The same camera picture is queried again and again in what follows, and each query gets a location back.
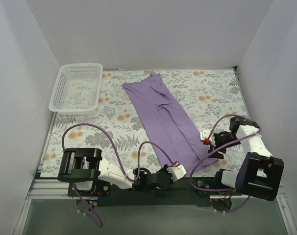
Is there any purple t shirt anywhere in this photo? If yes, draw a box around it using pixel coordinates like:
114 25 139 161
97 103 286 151
123 74 217 173

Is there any white plastic mesh basket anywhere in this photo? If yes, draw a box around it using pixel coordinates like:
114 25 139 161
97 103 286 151
49 63 103 115

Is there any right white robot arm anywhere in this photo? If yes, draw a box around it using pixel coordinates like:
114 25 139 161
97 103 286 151
200 116 284 201

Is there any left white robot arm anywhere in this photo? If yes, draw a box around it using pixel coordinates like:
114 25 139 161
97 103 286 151
57 148 173 196

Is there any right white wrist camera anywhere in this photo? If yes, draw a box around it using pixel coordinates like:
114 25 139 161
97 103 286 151
200 129 215 146

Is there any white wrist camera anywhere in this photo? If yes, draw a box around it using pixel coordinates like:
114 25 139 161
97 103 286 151
200 129 215 146
166 161 187 182

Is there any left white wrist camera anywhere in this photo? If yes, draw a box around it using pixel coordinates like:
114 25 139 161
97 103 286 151
166 161 187 182

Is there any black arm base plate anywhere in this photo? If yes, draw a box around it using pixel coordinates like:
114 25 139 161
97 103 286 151
79 178 239 211

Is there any aluminium frame rail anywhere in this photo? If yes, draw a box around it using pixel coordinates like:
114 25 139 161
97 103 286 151
22 178 297 235

